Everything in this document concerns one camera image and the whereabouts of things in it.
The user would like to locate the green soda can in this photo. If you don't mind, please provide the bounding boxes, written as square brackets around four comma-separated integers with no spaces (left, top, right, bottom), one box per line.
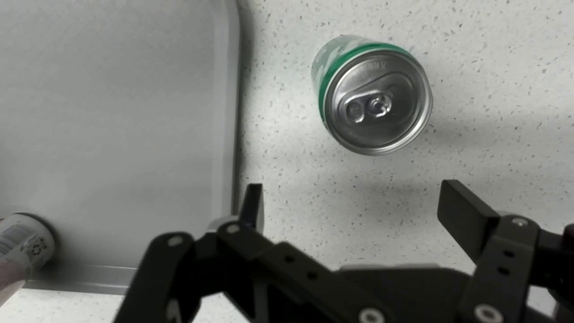
[311,34,435,158]

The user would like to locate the white red soda can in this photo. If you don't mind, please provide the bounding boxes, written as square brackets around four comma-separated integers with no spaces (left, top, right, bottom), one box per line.
[0,212,60,303]

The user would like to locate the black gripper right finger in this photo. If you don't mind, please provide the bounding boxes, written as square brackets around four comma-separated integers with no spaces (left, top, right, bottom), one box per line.
[437,178,574,323]

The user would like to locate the grey plastic tray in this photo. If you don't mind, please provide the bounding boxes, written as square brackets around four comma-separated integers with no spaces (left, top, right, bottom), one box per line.
[0,0,243,296]

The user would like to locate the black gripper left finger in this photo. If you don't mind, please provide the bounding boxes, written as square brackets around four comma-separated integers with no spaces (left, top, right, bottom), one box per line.
[114,181,397,323]

